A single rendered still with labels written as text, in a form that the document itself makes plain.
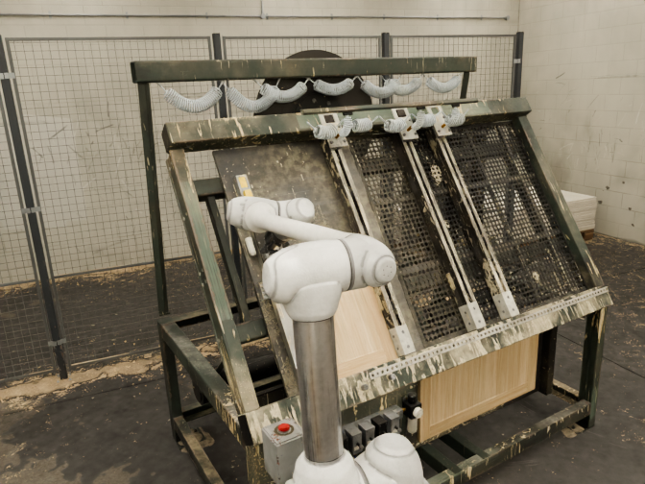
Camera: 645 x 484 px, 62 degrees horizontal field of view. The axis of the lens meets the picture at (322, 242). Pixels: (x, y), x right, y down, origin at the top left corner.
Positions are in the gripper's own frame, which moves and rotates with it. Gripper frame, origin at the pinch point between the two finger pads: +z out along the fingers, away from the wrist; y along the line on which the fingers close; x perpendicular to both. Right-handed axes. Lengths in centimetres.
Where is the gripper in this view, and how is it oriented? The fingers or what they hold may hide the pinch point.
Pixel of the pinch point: (266, 249)
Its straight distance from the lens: 213.5
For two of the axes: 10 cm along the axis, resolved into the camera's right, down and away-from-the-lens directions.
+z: -4.1, 3.4, 8.5
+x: 8.6, -1.8, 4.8
